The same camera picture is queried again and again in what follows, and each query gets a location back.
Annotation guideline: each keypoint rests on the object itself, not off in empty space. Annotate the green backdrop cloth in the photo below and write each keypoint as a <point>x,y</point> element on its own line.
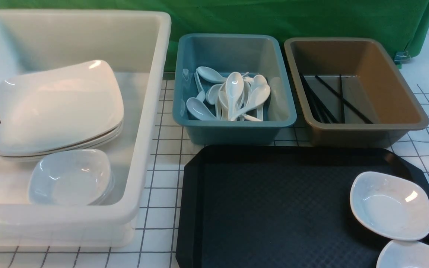
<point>399,25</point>

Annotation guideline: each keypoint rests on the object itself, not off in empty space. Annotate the black chopstick long diagonal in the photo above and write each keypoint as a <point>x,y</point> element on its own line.
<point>346,102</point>

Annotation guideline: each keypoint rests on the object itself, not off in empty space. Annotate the large white square plate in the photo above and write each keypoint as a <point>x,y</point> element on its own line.
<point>48,110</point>

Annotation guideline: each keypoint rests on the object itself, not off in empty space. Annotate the lower white plate in bin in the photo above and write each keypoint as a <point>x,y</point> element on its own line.
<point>88,147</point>

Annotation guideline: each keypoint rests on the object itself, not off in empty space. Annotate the teal plastic bin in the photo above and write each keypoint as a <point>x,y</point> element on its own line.
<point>227,53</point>

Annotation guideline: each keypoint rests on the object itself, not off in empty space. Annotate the white spoon centre left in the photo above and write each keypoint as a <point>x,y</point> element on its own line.
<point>199,110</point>

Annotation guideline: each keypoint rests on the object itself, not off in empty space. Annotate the white spoon right long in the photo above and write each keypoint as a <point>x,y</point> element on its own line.
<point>256,99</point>

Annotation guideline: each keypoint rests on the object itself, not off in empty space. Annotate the white small bowl in bin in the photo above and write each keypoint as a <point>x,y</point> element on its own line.
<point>75,177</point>

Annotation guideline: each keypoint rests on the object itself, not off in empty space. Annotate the black serving tray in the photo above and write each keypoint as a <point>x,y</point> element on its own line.
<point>280,207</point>

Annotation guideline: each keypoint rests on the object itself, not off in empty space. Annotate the white spoon left edge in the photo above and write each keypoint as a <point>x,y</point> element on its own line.
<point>201,93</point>

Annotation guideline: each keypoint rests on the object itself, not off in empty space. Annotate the white small bowl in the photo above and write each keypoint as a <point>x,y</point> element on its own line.
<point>75,177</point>
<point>404,254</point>
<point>390,206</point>

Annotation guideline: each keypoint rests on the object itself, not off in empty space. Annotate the brown plastic bin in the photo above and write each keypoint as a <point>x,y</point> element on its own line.
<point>371,82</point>

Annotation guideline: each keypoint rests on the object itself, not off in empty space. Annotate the metal binder clip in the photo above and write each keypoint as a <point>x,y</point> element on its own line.
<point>401,57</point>

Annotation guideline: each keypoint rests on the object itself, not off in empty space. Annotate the white spoon top of pile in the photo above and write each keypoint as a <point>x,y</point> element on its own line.
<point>210,75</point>

